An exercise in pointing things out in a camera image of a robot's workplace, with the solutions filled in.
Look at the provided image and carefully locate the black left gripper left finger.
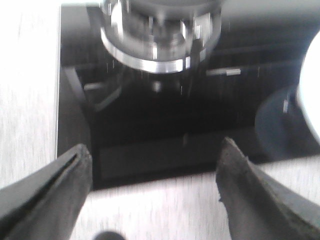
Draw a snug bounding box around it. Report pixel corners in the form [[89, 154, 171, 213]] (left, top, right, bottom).
[[0, 144, 93, 240]]

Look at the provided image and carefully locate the light blue plate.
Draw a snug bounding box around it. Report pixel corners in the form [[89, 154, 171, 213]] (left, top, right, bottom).
[[297, 34, 320, 142]]

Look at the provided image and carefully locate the left black gas burner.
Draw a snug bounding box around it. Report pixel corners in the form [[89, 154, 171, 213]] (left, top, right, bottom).
[[100, 0, 223, 74]]

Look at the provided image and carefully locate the left silver stove knob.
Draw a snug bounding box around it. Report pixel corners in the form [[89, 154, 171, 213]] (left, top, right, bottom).
[[254, 85, 320, 161]]

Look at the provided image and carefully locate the left black pan support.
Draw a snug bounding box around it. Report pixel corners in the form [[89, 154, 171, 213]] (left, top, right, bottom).
[[62, 4, 242, 113]]

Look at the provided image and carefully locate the black glass gas cooktop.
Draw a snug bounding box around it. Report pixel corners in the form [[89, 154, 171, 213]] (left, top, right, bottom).
[[57, 0, 320, 190]]

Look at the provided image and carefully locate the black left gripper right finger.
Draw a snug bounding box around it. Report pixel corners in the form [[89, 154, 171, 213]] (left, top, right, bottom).
[[216, 137, 320, 240]]

